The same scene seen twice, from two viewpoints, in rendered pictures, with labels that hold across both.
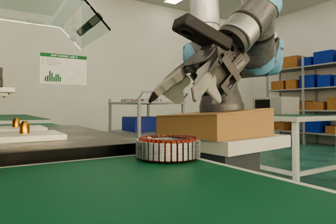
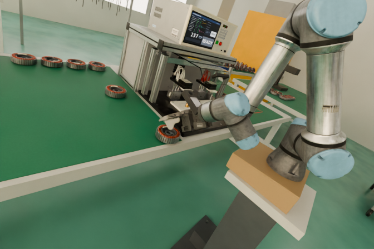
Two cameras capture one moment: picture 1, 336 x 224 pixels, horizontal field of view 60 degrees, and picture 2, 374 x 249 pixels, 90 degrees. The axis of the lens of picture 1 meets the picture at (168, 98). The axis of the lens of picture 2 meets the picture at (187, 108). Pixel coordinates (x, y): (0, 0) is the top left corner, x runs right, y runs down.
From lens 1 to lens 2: 0.88 m
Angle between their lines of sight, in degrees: 75
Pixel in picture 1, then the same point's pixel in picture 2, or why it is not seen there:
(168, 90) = not seen: hidden behind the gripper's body
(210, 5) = (249, 89)
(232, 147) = (229, 176)
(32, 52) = not seen: outside the picture
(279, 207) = (104, 140)
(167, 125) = not seen: hidden behind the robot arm
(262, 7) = (218, 104)
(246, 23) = (204, 107)
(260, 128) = (270, 194)
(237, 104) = (278, 169)
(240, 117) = (251, 170)
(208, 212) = (105, 130)
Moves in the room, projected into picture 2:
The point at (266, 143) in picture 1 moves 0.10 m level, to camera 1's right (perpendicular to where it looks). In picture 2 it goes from (263, 204) to (278, 232)
